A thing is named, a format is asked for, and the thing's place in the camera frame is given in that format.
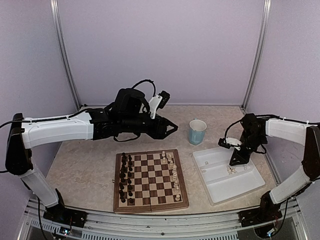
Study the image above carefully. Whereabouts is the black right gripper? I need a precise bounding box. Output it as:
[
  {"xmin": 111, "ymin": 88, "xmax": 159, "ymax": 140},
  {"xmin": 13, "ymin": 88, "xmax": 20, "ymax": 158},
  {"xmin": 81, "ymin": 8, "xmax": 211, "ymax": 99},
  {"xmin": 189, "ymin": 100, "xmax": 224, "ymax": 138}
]
[{"xmin": 230, "ymin": 133, "xmax": 267, "ymax": 166}]

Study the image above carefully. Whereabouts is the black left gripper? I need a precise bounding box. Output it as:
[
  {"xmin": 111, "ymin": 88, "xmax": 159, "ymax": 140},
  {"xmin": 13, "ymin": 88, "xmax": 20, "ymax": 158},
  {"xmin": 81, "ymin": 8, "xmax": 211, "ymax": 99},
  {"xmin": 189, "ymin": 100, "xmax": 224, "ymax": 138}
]
[{"xmin": 120, "ymin": 114, "xmax": 179, "ymax": 140}]

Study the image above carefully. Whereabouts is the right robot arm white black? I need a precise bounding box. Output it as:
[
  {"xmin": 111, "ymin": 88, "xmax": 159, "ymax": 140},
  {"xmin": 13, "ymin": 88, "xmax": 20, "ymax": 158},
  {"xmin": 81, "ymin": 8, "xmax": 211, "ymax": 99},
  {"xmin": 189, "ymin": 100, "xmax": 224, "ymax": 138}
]
[{"xmin": 219, "ymin": 113, "xmax": 320, "ymax": 222}]

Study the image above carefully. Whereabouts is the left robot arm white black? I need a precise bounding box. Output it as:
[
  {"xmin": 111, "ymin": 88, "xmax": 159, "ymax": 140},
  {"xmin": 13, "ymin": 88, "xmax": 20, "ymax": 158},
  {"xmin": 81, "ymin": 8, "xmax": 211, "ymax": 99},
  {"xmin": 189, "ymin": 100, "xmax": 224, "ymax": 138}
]
[{"xmin": 5, "ymin": 87, "xmax": 178, "ymax": 223}]

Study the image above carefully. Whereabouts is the cream pawn on board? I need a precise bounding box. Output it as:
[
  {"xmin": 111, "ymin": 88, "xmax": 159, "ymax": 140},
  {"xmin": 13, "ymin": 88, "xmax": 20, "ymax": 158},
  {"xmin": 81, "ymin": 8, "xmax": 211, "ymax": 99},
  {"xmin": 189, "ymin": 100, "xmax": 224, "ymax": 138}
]
[{"xmin": 162, "ymin": 157, "xmax": 168, "ymax": 164}]

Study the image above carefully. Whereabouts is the row of black chess pieces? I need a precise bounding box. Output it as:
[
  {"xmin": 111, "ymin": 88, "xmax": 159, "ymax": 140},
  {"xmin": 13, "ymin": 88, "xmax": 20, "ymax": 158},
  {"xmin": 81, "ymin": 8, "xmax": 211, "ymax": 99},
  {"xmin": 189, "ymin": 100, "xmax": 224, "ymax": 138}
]
[{"xmin": 118, "ymin": 152, "xmax": 135, "ymax": 206}]

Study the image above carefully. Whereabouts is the light blue mug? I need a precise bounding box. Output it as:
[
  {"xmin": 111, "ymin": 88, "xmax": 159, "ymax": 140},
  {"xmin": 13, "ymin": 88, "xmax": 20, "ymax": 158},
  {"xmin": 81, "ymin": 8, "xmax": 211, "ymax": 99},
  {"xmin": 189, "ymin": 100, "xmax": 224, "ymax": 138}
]
[{"xmin": 188, "ymin": 118, "xmax": 207, "ymax": 146}]

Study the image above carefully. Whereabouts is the white plastic divided tray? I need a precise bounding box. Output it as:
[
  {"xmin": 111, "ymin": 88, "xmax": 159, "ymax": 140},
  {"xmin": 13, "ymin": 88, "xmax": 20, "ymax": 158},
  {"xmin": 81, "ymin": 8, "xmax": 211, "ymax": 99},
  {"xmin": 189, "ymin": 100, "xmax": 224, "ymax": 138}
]
[{"xmin": 192, "ymin": 147, "xmax": 266, "ymax": 206}]

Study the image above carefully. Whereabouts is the wooden chessboard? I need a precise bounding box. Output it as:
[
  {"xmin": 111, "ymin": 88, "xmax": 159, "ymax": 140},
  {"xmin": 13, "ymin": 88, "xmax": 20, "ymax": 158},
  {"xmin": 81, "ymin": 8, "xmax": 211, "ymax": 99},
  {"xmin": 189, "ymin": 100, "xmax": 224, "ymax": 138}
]
[{"xmin": 113, "ymin": 149, "xmax": 189, "ymax": 214}]

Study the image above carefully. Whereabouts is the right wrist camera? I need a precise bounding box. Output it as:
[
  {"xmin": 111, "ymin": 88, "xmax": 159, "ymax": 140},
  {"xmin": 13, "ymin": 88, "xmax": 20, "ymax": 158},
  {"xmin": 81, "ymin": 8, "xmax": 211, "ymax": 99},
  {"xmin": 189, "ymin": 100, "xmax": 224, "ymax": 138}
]
[{"xmin": 218, "ymin": 138, "xmax": 231, "ymax": 149}]

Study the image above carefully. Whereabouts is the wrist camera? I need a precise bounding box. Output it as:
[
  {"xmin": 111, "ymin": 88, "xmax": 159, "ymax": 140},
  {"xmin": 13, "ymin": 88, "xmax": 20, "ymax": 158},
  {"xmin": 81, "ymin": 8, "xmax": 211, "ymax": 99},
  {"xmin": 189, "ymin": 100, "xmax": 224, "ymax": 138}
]
[
  {"xmin": 158, "ymin": 90, "xmax": 171, "ymax": 109},
  {"xmin": 218, "ymin": 138, "xmax": 231, "ymax": 149}
]

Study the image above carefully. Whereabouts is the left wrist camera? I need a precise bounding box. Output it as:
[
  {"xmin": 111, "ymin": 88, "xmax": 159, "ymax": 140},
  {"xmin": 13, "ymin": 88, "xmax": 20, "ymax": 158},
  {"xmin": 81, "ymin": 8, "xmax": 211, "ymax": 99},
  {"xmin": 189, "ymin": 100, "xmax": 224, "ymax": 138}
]
[{"xmin": 158, "ymin": 90, "xmax": 171, "ymax": 109}]

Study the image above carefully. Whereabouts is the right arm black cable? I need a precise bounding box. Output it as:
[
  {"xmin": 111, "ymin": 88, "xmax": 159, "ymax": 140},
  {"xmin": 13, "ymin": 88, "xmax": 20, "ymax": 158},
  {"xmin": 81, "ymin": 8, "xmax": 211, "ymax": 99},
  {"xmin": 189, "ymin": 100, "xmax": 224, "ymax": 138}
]
[{"xmin": 223, "ymin": 114, "xmax": 316, "ymax": 141}]

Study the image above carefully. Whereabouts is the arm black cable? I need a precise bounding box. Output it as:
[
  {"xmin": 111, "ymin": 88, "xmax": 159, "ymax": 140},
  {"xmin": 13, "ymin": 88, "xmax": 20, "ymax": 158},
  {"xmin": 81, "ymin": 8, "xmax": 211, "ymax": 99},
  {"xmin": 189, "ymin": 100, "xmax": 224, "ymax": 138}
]
[
  {"xmin": 223, "ymin": 114, "xmax": 316, "ymax": 141},
  {"xmin": 113, "ymin": 79, "xmax": 157, "ymax": 142}
]

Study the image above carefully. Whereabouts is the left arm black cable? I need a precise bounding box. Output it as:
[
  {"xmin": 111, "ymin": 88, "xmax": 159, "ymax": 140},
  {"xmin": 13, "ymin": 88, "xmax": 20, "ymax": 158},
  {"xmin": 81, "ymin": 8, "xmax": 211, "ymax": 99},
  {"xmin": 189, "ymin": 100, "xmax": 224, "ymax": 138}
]
[{"xmin": 113, "ymin": 79, "xmax": 157, "ymax": 142}]

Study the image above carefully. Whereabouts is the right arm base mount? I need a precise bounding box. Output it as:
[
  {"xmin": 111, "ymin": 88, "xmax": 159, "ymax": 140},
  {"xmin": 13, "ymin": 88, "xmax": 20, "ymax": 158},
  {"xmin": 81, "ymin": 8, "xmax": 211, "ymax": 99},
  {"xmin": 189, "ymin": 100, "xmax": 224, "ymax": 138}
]
[{"xmin": 238, "ymin": 191, "xmax": 283, "ymax": 227}]

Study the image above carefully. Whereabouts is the right aluminium corner post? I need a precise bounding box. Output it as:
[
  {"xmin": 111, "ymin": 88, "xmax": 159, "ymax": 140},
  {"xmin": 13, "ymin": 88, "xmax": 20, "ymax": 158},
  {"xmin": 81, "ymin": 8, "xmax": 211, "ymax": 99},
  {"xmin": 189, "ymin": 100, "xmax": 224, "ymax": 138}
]
[{"xmin": 241, "ymin": 0, "xmax": 272, "ymax": 112}]

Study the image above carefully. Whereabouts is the aluminium corner post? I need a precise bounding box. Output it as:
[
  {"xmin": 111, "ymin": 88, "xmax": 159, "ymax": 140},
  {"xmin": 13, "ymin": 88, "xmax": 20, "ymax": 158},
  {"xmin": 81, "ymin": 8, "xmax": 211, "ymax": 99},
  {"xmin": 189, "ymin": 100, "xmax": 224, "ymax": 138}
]
[
  {"xmin": 50, "ymin": 0, "xmax": 82, "ymax": 110},
  {"xmin": 241, "ymin": 0, "xmax": 272, "ymax": 112}
]

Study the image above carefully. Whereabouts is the front aluminium rail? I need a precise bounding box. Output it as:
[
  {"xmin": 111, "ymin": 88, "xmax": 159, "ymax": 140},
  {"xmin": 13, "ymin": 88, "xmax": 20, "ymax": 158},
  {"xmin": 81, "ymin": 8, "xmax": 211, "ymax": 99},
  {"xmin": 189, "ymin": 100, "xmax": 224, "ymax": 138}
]
[{"xmin": 16, "ymin": 198, "xmax": 310, "ymax": 240}]

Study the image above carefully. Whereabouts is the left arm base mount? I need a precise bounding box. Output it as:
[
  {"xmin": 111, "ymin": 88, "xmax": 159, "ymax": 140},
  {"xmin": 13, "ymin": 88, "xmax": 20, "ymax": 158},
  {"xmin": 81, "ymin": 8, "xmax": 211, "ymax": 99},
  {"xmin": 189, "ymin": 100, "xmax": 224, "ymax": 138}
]
[{"xmin": 43, "ymin": 201, "xmax": 88, "ymax": 228}]

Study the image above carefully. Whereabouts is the left aluminium corner post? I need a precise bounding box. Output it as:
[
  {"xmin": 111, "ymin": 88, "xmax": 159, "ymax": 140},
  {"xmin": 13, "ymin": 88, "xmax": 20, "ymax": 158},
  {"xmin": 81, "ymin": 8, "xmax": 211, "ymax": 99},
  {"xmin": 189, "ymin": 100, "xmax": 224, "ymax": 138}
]
[{"xmin": 50, "ymin": 0, "xmax": 82, "ymax": 110}]

